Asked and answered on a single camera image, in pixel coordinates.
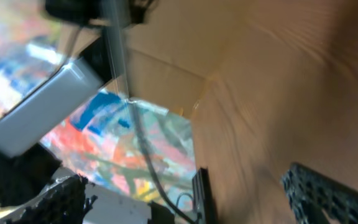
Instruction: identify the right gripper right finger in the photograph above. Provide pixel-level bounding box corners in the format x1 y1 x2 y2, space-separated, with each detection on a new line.
281 162 358 223

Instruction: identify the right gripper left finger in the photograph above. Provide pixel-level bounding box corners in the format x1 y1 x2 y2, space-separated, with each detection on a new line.
0 175 98 224

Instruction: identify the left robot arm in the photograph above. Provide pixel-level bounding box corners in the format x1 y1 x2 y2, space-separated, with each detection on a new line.
0 0 152 223

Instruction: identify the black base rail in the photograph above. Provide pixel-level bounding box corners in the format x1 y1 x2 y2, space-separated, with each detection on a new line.
191 167 218 224

